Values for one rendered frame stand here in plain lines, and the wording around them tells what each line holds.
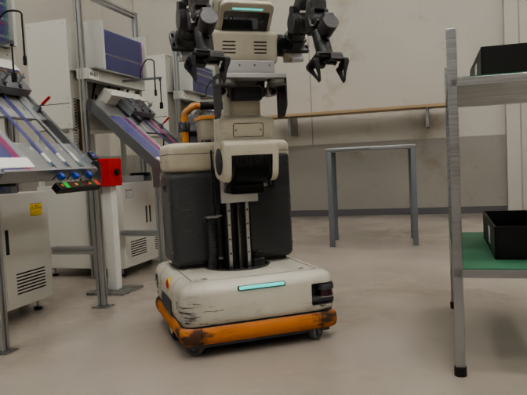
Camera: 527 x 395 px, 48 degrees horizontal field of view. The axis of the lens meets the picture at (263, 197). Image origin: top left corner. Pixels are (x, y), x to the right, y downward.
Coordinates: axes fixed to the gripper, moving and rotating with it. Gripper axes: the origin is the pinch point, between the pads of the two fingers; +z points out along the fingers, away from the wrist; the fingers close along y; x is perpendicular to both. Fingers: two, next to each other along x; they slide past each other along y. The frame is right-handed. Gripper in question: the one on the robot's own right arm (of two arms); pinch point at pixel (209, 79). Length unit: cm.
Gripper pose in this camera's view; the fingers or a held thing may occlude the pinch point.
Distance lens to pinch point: 194.1
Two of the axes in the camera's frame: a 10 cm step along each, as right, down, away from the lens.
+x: -3.7, 3.8, 8.5
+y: 9.2, -0.1, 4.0
